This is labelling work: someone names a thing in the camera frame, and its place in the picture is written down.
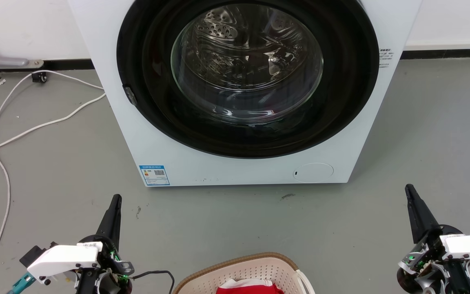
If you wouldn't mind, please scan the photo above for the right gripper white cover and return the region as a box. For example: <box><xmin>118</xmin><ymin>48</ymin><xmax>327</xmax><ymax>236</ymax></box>
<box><xmin>396</xmin><ymin>184</ymin><xmax>470</xmax><ymax>294</ymax></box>

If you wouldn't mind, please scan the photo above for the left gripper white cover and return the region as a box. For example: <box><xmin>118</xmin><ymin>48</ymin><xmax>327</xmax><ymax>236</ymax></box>
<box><xmin>19</xmin><ymin>194</ymin><xmax>135</xmax><ymax>294</ymax></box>

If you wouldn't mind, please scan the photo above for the beige perforated laundry basket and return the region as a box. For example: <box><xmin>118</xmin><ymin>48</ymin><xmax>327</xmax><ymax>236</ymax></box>
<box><xmin>172</xmin><ymin>252</ymin><xmax>315</xmax><ymax>294</ymax></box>

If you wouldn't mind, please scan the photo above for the blue energy label sticker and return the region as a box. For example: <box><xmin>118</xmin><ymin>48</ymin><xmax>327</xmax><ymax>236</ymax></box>
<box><xmin>139</xmin><ymin>165</ymin><xmax>171</xmax><ymax>186</ymax></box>

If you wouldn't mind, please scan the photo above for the round white filter cover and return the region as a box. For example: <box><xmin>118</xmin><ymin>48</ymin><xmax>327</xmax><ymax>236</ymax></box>
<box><xmin>293</xmin><ymin>163</ymin><xmax>335</xmax><ymax>183</ymax></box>

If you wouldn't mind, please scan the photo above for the white front-load washing machine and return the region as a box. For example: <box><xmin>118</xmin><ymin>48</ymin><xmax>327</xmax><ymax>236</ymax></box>
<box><xmin>67</xmin><ymin>0</ymin><xmax>422</xmax><ymax>187</ymax></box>

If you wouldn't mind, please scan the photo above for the black round washer door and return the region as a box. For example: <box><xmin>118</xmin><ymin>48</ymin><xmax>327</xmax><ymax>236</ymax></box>
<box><xmin>116</xmin><ymin>0</ymin><xmax>380</xmax><ymax>159</ymax></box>

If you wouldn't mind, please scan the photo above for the red and white garment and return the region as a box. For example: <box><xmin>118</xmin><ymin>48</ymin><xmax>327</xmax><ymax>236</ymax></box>
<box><xmin>216</xmin><ymin>278</ymin><xmax>285</xmax><ymax>294</ymax></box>

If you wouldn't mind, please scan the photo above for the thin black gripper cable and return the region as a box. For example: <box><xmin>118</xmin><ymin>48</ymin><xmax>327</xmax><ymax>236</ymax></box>
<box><xmin>131</xmin><ymin>270</ymin><xmax>175</xmax><ymax>294</ymax></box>

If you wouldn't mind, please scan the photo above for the long looping white cable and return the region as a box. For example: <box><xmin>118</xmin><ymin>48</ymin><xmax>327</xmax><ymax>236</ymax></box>
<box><xmin>0</xmin><ymin>70</ymin><xmax>105</xmax><ymax>289</ymax></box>

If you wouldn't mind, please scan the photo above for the short white cable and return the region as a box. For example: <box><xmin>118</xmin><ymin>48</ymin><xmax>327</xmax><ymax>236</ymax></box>
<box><xmin>0</xmin><ymin>93</ymin><xmax>107</xmax><ymax>158</ymax></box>

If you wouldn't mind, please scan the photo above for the grey wall pipe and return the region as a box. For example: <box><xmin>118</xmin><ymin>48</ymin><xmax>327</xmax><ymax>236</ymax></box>
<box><xmin>0</xmin><ymin>32</ymin><xmax>44</xmax><ymax>69</ymax></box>

